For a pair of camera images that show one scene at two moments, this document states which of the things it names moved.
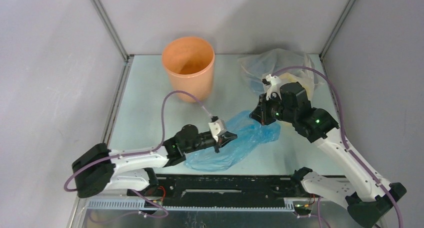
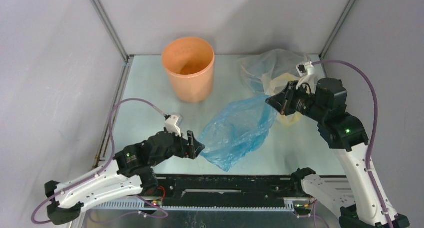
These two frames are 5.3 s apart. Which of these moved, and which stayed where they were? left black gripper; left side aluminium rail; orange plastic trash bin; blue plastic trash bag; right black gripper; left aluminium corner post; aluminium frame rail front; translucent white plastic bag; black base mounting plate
Moved: blue plastic trash bag; right black gripper; left black gripper
Stayed: left aluminium corner post; black base mounting plate; orange plastic trash bin; translucent white plastic bag; aluminium frame rail front; left side aluminium rail
